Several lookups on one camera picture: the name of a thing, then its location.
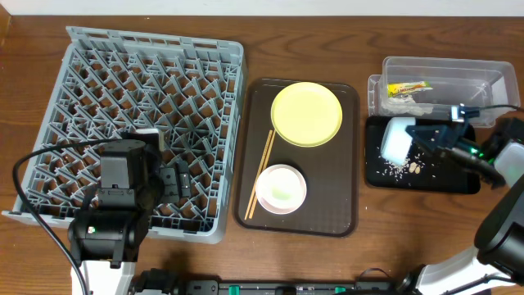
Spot light blue bowl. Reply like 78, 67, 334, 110
380, 117, 416, 166

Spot green snack wrapper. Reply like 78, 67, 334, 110
387, 81, 433, 98

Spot white small cup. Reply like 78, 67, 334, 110
265, 168, 303, 207

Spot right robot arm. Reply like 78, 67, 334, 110
397, 118, 523, 294

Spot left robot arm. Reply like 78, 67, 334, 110
68, 129, 190, 294

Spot black waste tray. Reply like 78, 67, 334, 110
364, 116, 481, 194

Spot rice and food scraps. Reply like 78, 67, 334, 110
372, 154, 436, 184

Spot crumpled white tissue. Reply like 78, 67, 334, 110
381, 94, 433, 116

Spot clear plastic bin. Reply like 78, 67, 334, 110
368, 57, 521, 128

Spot wooden chopstick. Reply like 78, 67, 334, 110
248, 130, 276, 220
244, 130, 273, 220

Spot pink plate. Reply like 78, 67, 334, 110
255, 164, 307, 215

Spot dark brown serving tray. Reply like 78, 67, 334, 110
233, 79, 360, 238

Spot yellow plate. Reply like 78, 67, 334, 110
270, 82, 343, 148

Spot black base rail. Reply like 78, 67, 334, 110
127, 269, 398, 295

